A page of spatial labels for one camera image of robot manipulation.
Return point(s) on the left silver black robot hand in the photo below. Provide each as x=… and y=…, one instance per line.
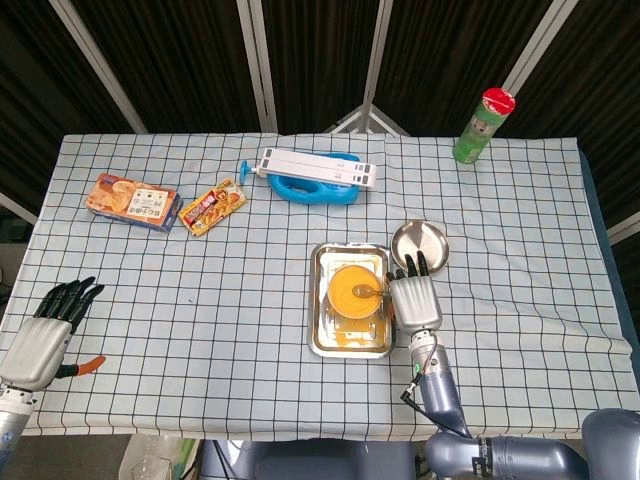
x=32, y=352

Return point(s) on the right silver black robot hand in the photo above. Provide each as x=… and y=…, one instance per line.
x=415, y=305

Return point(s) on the small metal spoon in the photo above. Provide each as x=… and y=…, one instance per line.
x=361, y=290

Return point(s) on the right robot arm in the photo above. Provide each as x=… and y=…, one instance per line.
x=440, y=390

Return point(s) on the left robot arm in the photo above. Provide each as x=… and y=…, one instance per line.
x=11, y=425

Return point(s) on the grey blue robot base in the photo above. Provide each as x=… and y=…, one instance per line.
x=310, y=460

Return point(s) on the orange bowl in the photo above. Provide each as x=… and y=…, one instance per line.
x=379, y=306

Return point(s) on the round steel plate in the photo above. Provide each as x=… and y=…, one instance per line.
x=425, y=237

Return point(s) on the rectangular steel tray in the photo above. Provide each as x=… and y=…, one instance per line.
x=320, y=345

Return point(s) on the clear plastic bag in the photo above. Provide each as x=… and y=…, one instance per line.
x=150, y=460

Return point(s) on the white power strip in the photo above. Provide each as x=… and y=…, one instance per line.
x=315, y=166

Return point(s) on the checkered light blue tablecloth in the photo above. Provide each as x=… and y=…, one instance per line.
x=200, y=310

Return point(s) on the orange blue cookie box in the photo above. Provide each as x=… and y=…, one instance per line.
x=130, y=200

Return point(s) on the green can with red lid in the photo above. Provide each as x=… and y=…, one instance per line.
x=475, y=132

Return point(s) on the yellow red curry box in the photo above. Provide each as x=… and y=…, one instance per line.
x=212, y=209

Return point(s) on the black corrugated screen panel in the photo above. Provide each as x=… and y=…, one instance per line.
x=590, y=75
x=320, y=50
x=450, y=50
x=175, y=60
x=30, y=75

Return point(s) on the white screen frame post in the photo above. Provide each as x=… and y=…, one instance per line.
x=375, y=50
x=257, y=60
x=532, y=47
x=100, y=65

